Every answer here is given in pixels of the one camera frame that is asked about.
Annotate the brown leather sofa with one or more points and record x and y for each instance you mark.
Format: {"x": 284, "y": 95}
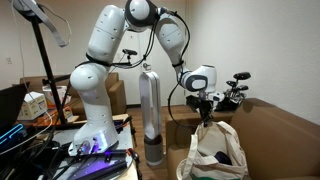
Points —
{"x": 276, "y": 140}

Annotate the silver bladeless tower fan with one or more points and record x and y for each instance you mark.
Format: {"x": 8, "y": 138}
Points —
{"x": 150, "y": 106}

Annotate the black laptop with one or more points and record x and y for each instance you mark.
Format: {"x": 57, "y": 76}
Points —
{"x": 11, "y": 106}

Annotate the robot mounting table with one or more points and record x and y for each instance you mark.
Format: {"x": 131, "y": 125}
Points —
{"x": 125, "y": 136}

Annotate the small black camera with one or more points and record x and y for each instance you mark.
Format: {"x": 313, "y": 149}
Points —
{"x": 129, "y": 52}

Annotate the black controller with purple light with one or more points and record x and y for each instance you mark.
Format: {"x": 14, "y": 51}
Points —
{"x": 96, "y": 165}

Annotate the dark blue cloth bundle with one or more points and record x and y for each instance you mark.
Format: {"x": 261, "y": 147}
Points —
{"x": 223, "y": 158}

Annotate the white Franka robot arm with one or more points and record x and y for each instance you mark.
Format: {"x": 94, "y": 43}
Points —
{"x": 96, "y": 86}

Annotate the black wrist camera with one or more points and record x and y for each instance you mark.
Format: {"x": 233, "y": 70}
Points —
{"x": 192, "y": 102}

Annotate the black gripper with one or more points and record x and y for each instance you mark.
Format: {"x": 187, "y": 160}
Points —
{"x": 206, "y": 105}

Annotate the black tripod stand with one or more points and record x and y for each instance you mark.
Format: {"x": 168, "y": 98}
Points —
{"x": 48, "y": 70}

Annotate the white cardboard box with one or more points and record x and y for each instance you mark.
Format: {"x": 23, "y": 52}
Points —
{"x": 32, "y": 106}

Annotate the white cloth tote bag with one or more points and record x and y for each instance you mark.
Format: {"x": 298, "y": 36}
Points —
{"x": 210, "y": 140}

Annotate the golf club set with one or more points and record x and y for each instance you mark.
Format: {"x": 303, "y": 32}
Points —
{"x": 237, "y": 90}

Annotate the white red printed box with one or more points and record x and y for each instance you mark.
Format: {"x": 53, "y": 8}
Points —
{"x": 55, "y": 95}

